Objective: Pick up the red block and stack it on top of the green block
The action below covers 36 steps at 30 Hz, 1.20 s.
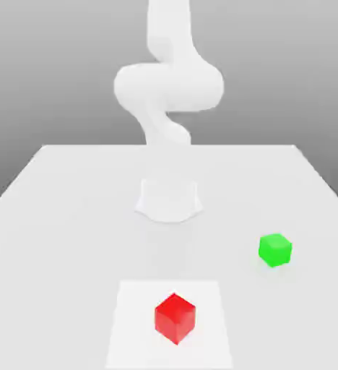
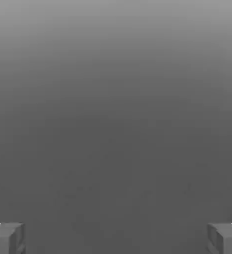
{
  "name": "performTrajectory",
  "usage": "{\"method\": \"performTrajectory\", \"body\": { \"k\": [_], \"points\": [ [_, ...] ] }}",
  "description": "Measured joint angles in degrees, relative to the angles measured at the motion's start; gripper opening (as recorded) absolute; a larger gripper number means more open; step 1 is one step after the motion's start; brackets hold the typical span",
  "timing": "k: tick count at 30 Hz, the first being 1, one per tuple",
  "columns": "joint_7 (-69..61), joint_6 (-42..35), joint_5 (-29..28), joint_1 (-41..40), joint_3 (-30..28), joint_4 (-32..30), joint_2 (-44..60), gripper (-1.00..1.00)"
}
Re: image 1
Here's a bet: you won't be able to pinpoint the small green cube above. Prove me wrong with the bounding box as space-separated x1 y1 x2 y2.
257 233 293 269

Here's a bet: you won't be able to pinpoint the small red cube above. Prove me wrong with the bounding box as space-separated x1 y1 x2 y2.
154 292 196 346

